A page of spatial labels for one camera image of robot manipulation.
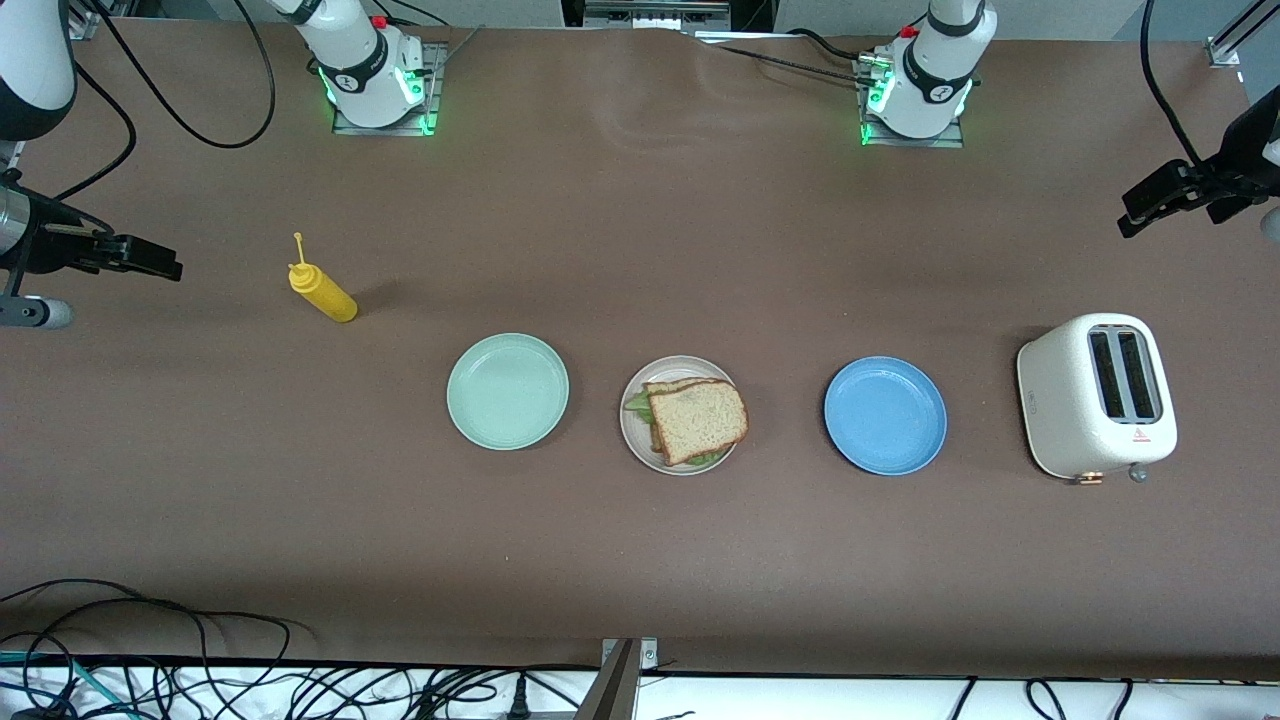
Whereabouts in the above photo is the brown bread slice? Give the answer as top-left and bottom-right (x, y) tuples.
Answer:
(647, 380), (750, 468)
(643, 377), (726, 456)

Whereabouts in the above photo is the blue plate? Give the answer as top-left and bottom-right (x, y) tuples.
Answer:
(823, 356), (948, 477)

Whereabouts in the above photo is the green lettuce leaf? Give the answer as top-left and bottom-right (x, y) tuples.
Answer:
(624, 392), (729, 468)

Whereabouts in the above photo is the black and metal device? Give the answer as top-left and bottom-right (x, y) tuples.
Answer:
(560, 0), (776, 33)

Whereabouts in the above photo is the thin grey wire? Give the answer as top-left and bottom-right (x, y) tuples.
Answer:
(425, 25), (488, 81)

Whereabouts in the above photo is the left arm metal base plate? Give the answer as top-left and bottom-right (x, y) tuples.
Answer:
(858, 55), (966, 150)

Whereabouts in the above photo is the yellow squeeze bottle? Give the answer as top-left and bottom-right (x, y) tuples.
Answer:
(288, 232), (358, 324)

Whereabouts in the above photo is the grey metal bracket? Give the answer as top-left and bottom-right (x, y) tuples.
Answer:
(575, 637), (659, 720)

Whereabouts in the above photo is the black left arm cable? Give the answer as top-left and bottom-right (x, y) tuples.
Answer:
(1140, 0), (1207, 169)

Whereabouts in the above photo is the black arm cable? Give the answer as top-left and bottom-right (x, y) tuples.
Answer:
(1140, 0), (1207, 169)
(40, 0), (277, 203)

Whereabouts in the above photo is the white toaster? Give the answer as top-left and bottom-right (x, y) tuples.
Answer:
(1016, 313), (1179, 486)

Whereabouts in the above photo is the beige plate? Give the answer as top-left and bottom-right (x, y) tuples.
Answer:
(620, 355), (744, 477)

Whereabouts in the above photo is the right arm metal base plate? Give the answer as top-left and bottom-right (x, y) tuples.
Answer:
(332, 42), (448, 137)

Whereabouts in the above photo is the thick black base cable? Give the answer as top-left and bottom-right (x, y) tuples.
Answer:
(785, 28), (883, 63)

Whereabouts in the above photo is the teal cable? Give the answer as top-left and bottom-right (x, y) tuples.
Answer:
(0, 650), (116, 720)

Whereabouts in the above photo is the mint green plate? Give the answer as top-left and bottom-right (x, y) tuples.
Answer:
(446, 332), (571, 452)

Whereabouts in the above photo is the tangled black cable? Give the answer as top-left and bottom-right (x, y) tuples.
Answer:
(290, 665), (601, 720)

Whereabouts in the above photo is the thin black base cable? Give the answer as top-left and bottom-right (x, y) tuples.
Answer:
(712, 44), (873, 89)

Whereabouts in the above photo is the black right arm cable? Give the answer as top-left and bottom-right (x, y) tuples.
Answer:
(40, 0), (277, 203)

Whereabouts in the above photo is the long black looping cable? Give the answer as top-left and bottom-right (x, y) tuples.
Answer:
(0, 578), (293, 720)

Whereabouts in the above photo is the aluminium frame rail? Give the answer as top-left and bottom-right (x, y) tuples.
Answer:
(1205, 0), (1280, 69)
(65, 0), (136, 43)

